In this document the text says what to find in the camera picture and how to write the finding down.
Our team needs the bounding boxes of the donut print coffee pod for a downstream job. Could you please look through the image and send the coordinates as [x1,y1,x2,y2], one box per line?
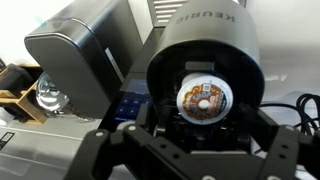
[175,72,234,126]

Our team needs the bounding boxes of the black power cords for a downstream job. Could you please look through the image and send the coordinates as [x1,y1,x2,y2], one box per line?
[254,93,320,156]

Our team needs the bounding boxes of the small wooden box organizer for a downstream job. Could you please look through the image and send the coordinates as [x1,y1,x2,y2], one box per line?
[0,63,48,125]

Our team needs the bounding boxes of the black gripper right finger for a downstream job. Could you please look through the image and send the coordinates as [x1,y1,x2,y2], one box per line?
[237,102,320,180]

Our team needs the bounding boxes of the dark round appliance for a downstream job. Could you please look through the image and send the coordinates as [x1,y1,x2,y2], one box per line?
[35,71,73,120]

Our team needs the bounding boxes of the black Keurig coffee machine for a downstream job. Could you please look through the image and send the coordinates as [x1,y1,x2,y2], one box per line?
[99,0,267,151]

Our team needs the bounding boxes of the stainless steel canister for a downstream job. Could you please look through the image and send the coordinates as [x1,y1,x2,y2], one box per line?
[23,0,145,120]

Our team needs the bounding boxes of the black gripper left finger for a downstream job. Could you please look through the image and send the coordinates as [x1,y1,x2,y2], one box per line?
[63,102,191,180]

